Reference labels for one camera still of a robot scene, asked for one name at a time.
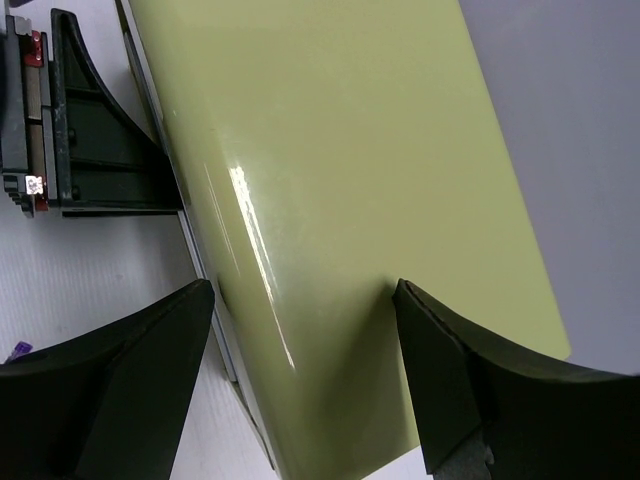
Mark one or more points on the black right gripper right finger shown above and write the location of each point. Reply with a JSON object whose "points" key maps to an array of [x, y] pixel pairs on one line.
{"points": [[488, 408]]}

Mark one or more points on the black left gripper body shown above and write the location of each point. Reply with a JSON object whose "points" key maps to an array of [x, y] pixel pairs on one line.
{"points": [[25, 114]]}

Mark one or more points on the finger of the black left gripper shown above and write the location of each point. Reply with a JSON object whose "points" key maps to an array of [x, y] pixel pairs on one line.
{"points": [[106, 165]]}

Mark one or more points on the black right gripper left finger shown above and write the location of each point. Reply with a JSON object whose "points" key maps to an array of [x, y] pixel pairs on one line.
{"points": [[109, 404]]}

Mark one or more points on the green metal drawer chest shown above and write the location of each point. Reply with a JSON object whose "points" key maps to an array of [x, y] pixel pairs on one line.
{"points": [[327, 149]]}

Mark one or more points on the purple gel pen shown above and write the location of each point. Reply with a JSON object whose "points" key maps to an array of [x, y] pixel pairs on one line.
{"points": [[20, 349]]}

